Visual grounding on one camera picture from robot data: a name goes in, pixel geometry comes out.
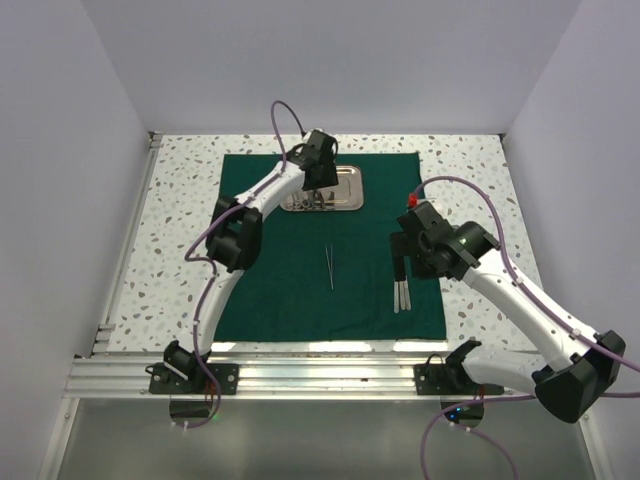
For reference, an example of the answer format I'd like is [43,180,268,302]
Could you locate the steel tweezers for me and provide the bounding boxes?
[325,245,335,290]

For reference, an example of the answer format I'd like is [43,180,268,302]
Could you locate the steel scalpel handle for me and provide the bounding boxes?
[393,281,401,314]
[401,279,411,311]
[396,281,407,311]

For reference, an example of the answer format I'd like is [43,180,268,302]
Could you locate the green surgical cloth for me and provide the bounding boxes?
[214,153,446,342]

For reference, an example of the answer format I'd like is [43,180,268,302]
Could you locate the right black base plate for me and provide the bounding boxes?
[413,363,505,396]

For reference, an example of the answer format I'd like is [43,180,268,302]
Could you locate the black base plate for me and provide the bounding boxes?
[413,363,505,396]
[145,363,240,395]

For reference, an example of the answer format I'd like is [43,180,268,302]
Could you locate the aluminium front rail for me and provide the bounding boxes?
[63,355,591,401]

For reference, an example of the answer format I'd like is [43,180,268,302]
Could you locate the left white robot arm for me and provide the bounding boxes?
[163,129,339,393]

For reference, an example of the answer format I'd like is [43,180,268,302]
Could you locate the aluminium rail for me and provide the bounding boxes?
[89,132,164,356]
[63,355,591,401]

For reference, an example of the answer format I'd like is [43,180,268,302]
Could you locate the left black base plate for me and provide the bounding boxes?
[145,363,240,395]

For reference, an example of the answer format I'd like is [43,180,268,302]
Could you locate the aluminium left rail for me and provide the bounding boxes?
[89,132,164,356]

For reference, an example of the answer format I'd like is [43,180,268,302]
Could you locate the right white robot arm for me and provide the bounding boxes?
[389,200,626,423]

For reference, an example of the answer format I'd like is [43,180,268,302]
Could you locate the steel surgical scissors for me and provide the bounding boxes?
[291,192,313,211]

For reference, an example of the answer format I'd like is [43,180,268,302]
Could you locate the steel forceps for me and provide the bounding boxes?
[312,189,335,211]

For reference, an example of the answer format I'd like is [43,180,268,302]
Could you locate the steel instrument tray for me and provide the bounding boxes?
[280,165,364,213]

